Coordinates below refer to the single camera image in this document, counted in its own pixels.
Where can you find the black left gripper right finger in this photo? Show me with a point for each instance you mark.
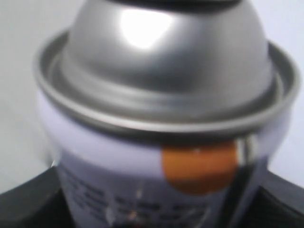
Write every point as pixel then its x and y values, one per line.
pixel 259 198

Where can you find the silver spray can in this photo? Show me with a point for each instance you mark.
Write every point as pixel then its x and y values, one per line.
pixel 163 113

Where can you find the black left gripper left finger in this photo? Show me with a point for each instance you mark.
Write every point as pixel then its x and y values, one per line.
pixel 37 203

